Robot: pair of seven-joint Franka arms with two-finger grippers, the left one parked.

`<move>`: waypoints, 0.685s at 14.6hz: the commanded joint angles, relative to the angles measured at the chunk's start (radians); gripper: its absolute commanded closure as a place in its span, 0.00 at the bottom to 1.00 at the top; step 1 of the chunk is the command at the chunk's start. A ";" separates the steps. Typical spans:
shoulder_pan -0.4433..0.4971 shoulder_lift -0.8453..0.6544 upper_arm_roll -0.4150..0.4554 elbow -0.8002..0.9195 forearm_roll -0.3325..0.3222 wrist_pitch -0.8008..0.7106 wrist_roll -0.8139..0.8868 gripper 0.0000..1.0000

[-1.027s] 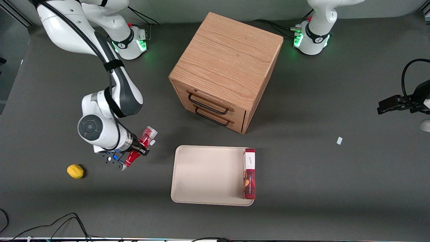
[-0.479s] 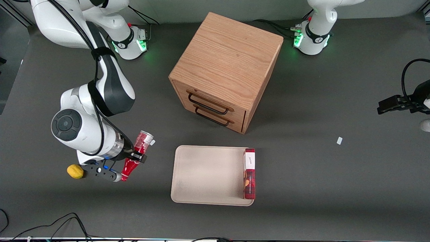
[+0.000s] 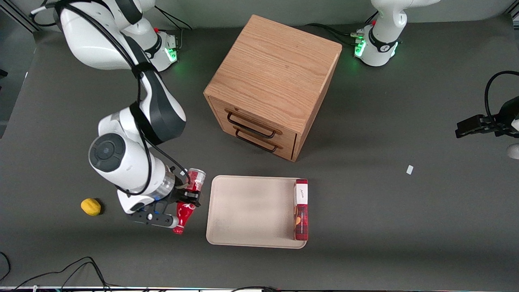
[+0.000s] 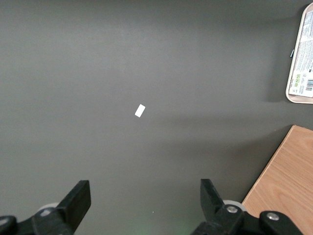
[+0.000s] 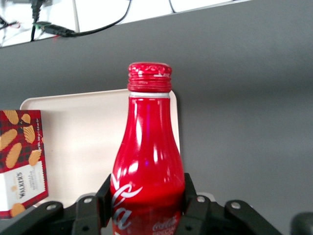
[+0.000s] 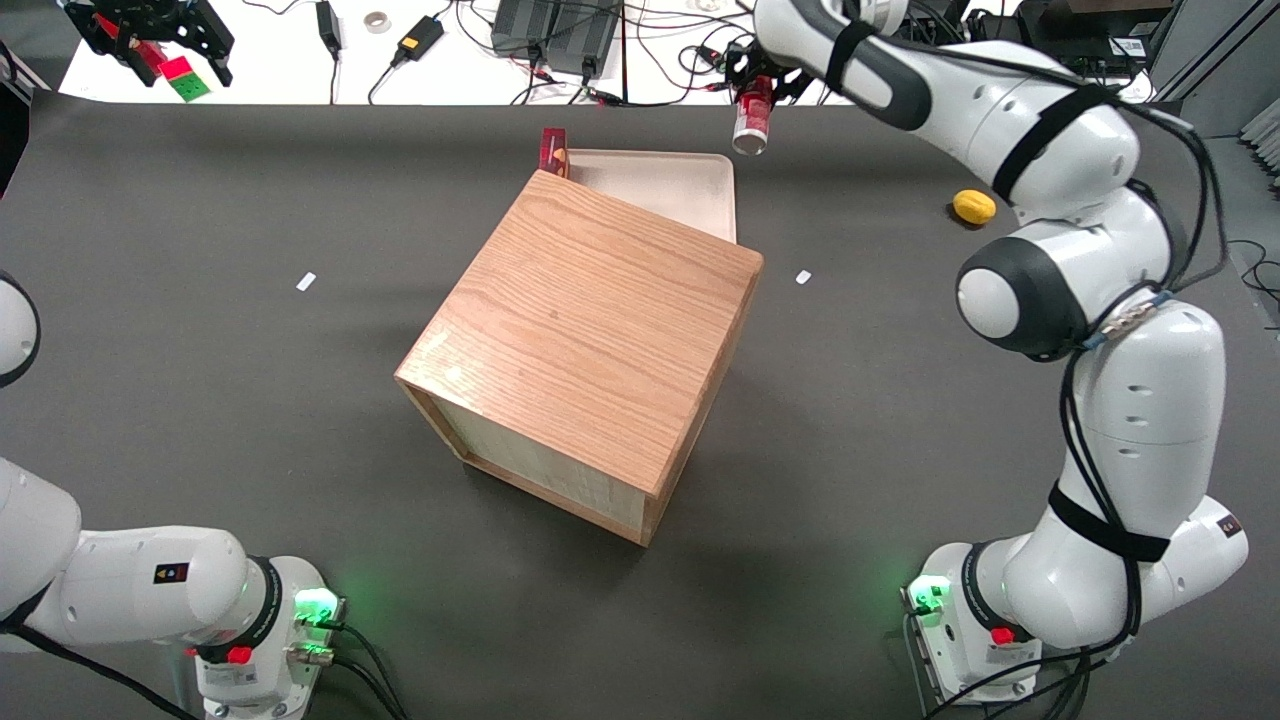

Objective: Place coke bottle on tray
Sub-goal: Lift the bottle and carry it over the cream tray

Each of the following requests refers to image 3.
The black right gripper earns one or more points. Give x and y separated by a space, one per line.
180 193

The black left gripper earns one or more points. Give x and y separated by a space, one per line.
499 123

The red coke bottle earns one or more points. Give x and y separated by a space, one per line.
184 215

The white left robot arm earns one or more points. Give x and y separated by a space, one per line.
383 36

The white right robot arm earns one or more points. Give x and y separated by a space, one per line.
121 158

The beige plastic tray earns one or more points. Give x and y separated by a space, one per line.
249 211

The small white paper scrap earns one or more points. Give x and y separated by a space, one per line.
410 169

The yellow lemon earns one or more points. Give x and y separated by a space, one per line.
91 206

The red snack box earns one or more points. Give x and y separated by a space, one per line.
301 211

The wooden drawer cabinet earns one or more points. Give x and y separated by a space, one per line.
275 77

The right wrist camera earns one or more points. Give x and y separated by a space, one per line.
156 219

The aluminium frame rail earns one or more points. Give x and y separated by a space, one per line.
20 18

